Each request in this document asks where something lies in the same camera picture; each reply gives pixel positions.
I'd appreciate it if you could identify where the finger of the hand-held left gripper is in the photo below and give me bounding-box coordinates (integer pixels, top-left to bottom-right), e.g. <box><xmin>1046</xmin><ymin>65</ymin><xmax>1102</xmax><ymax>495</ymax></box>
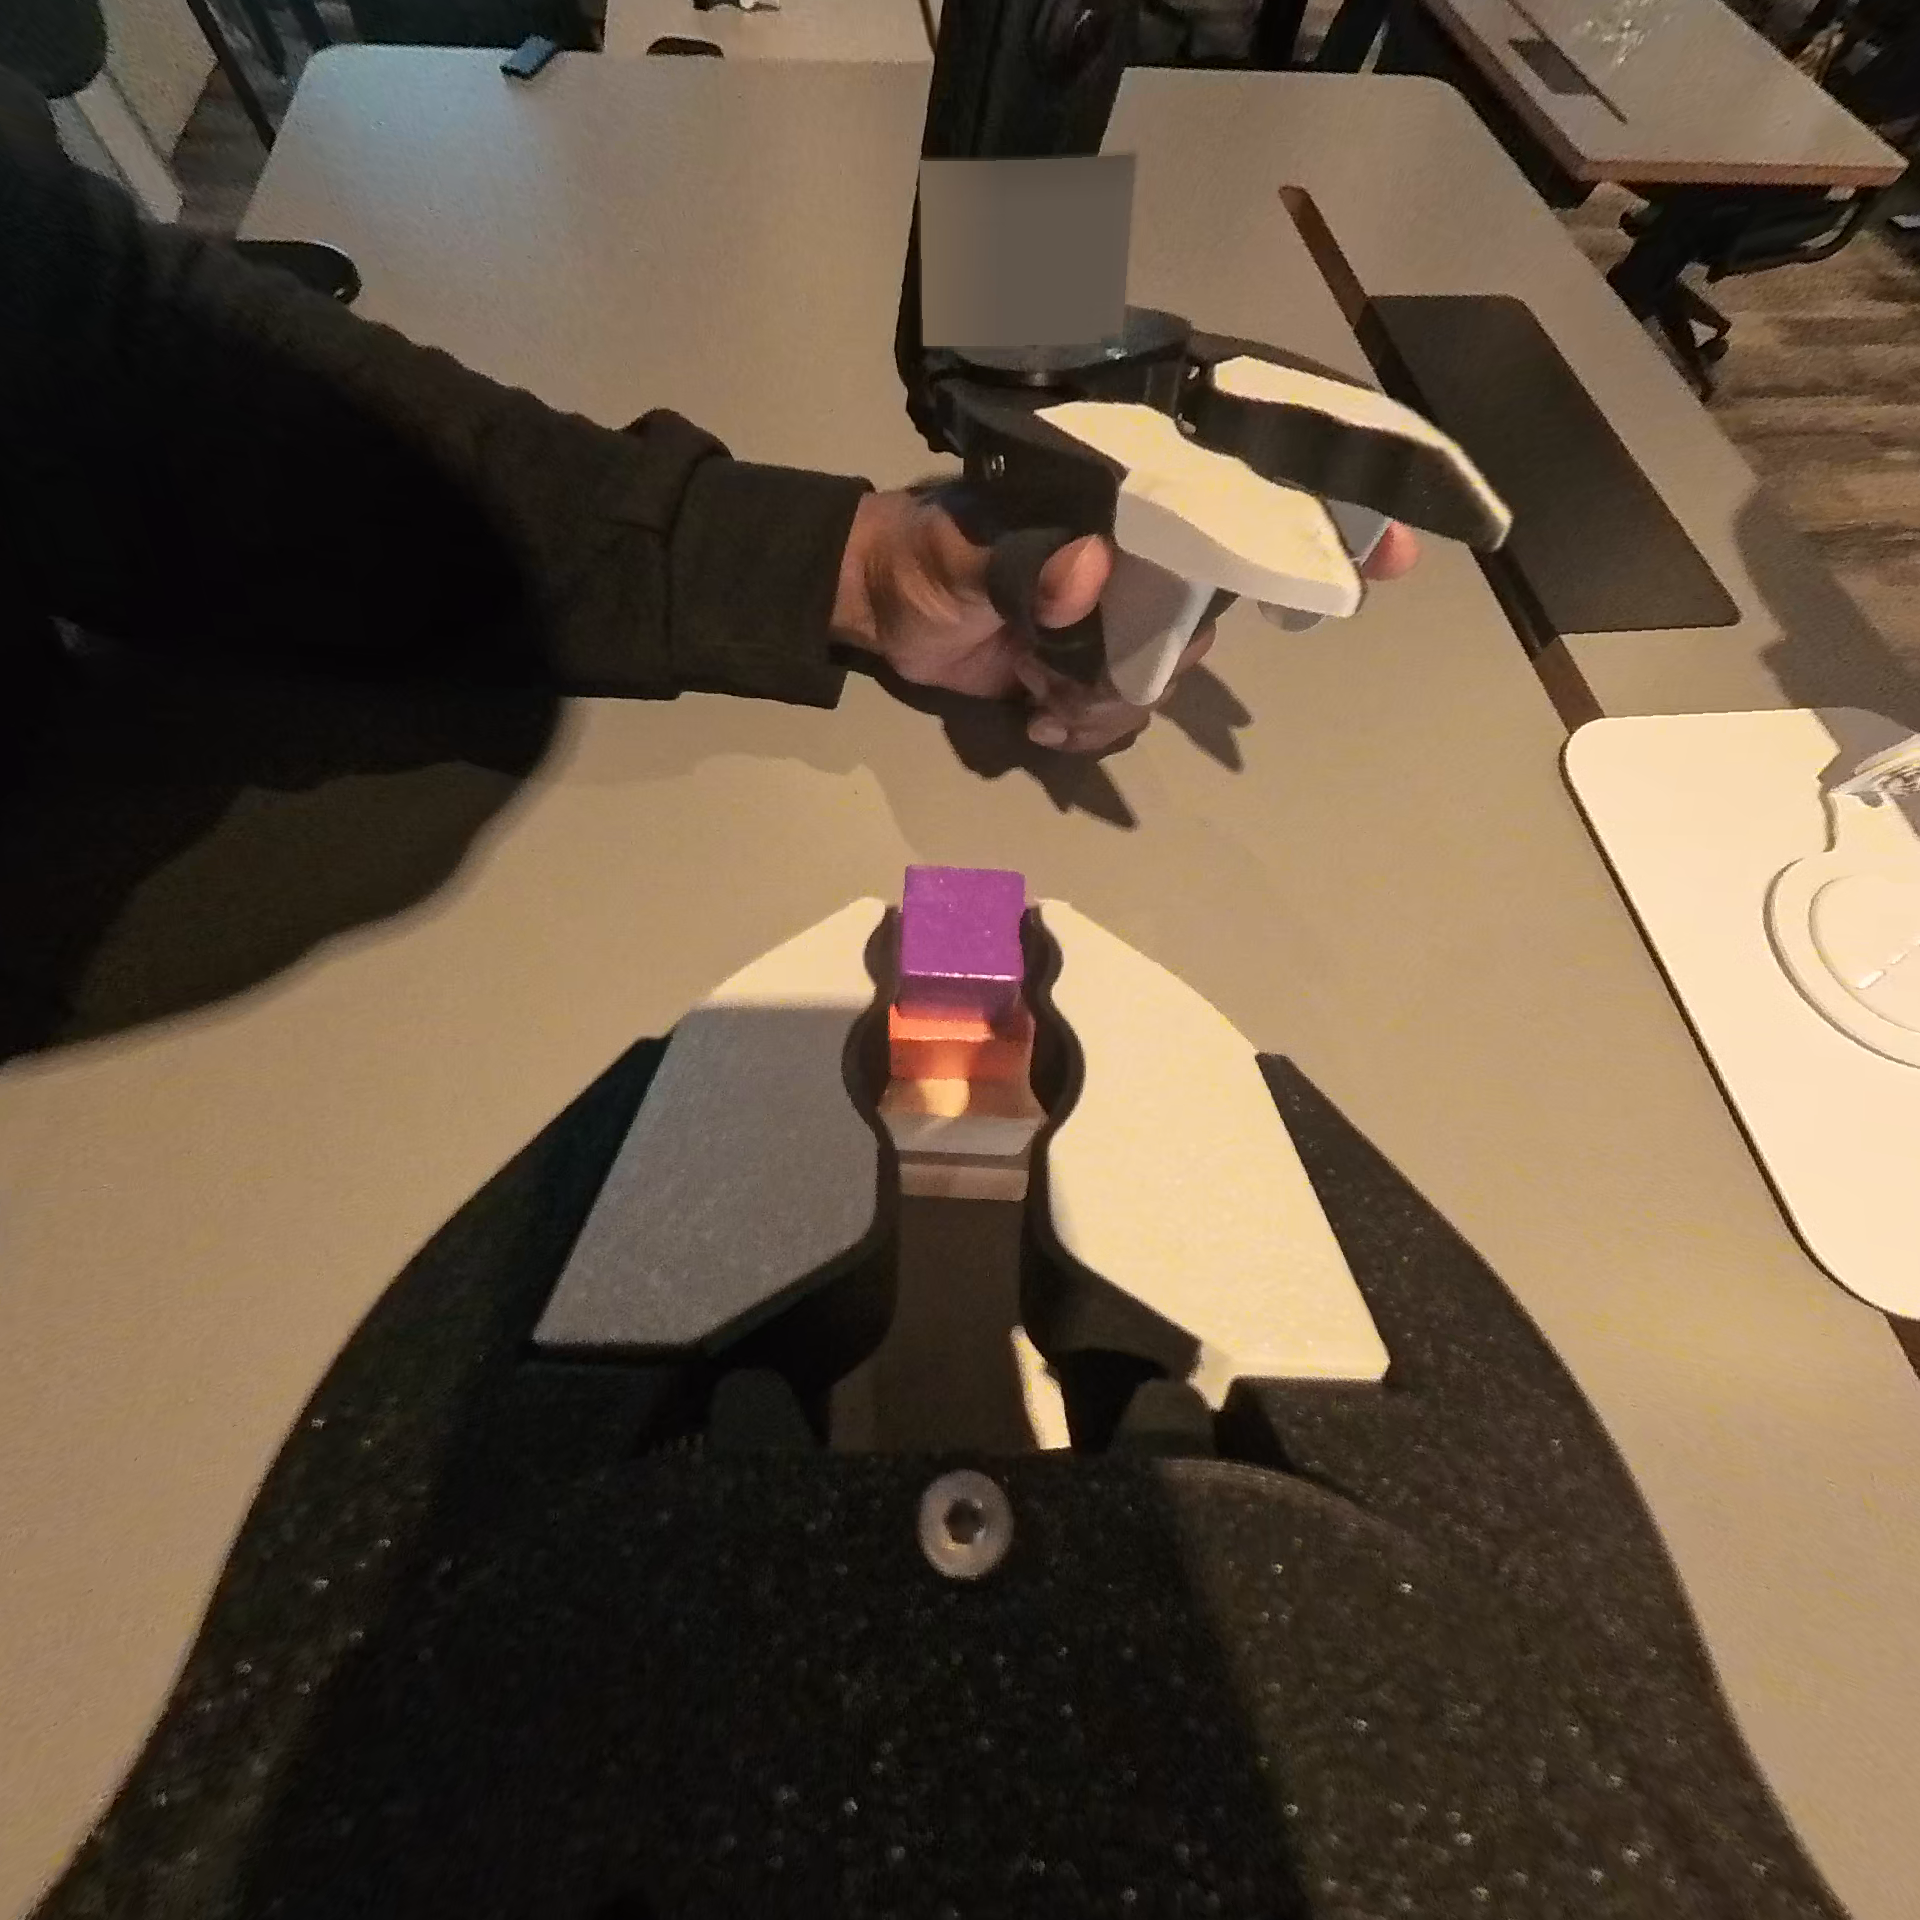
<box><xmin>1032</xmin><ymin>397</ymin><xmax>1368</xmax><ymax>625</ymax></box>
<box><xmin>1191</xmin><ymin>351</ymin><xmax>1518</xmax><ymax>554</ymax></box>

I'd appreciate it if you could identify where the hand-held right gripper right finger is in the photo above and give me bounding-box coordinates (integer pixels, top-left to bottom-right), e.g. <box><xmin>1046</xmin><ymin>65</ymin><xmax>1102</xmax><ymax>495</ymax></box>
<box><xmin>1021</xmin><ymin>895</ymin><xmax>1394</xmax><ymax>1407</ymax></box>

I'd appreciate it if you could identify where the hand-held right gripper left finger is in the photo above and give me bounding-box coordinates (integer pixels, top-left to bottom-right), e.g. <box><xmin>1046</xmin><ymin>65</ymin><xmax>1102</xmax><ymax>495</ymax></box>
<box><xmin>534</xmin><ymin>895</ymin><xmax>904</xmax><ymax>1361</ymax></box>

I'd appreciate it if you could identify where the medium wooden cube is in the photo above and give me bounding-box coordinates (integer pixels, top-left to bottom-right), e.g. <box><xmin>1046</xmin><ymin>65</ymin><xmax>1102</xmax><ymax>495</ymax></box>
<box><xmin>878</xmin><ymin>1077</ymin><xmax>1046</xmax><ymax>1167</ymax></box>

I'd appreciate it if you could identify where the red cube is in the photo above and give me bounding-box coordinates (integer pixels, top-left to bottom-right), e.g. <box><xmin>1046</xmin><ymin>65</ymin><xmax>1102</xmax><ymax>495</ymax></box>
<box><xmin>885</xmin><ymin>1002</ymin><xmax>1038</xmax><ymax>1085</ymax></box>

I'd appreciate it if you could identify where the purple cube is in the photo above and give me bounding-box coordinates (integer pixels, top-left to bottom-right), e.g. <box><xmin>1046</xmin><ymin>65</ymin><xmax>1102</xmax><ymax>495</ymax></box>
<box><xmin>896</xmin><ymin>863</ymin><xmax>1030</xmax><ymax>1037</ymax></box>

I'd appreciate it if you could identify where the person's left hand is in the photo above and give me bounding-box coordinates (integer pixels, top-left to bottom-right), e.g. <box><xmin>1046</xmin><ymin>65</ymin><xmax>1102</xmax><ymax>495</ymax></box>
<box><xmin>830</xmin><ymin>479</ymin><xmax>1422</xmax><ymax>757</ymax></box>

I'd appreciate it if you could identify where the black table panel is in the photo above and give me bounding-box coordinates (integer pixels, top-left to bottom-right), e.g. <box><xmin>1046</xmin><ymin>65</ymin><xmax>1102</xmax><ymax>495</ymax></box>
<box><xmin>1358</xmin><ymin>294</ymin><xmax>1742</xmax><ymax>641</ymax></box>

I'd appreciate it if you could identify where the black office chair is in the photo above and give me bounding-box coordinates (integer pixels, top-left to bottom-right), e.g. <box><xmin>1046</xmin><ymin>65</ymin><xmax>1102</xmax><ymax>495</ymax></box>
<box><xmin>1608</xmin><ymin>181</ymin><xmax>1901</xmax><ymax>405</ymax></box>

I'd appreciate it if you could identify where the white document stand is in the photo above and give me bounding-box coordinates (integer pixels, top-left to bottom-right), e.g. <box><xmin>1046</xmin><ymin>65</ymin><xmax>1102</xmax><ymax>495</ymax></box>
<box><xmin>1559</xmin><ymin>708</ymin><xmax>1920</xmax><ymax>1325</ymax></box>

